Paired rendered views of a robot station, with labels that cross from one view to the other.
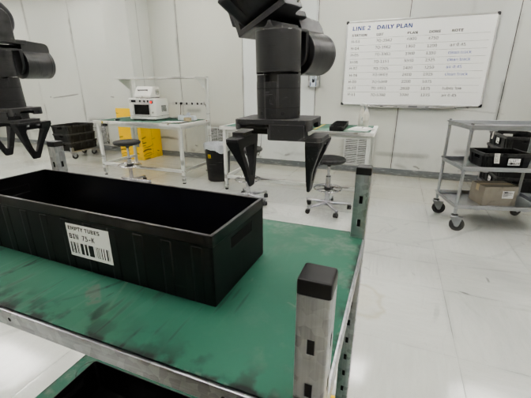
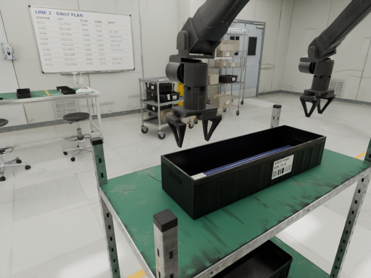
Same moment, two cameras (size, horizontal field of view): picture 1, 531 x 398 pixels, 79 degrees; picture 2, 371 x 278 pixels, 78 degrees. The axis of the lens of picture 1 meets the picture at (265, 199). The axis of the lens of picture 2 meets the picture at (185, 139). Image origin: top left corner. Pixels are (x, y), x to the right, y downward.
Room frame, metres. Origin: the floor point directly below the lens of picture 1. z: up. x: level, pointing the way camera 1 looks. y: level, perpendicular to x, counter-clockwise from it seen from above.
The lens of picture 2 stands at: (0.36, 0.99, 1.34)
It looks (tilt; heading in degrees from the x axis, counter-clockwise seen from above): 20 degrees down; 305
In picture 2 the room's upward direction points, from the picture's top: straight up
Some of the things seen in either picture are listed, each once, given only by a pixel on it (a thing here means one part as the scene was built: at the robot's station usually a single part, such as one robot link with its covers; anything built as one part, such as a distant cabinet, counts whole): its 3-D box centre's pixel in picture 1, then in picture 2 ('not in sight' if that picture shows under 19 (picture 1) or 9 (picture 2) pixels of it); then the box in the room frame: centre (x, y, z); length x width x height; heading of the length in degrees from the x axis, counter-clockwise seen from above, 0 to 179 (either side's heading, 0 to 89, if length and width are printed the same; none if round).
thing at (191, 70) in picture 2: (0, 63); (194, 74); (0.67, 0.51, 1.29); 0.07 x 0.06 x 0.07; 159
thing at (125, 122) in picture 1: (155, 147); not in sight; (4.82, 1.64, 0.40); 1.50 x 0.75 x 0.81; 69
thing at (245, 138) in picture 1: (258, 155); (312, 104); (0.46, 0.01, 1.16); 0.07 x 0.07 x 0.09; 68
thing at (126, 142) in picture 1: (128, 163); not in sight; (4.17, 1.80, 0.30); 0.51 x 0.50 x 0.60; 25
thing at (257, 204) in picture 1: (108, 219); (250, 160); (0.58, 0.30, 1.01); 0.57 x 0.17 x 0.11; 67
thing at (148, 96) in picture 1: (148, 103); not in sight; (4.86, 1.68, 1.03); 0.44 x 0.37 x 0.46; 74
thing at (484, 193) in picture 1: (492, 193); (167, 115); (2.92, -2.15, 0.30); 0.30 x 0.23 x 0.18; 87
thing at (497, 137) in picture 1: (510, 166); (160, 100); (3.71, -2.86, 0.38); 0.65 x 0.46 x 0.75; 162
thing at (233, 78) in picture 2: not in sight; (226, 78); (2.59, -3.82, 0.82); 0.40 x 0.30 x 0.14; 74
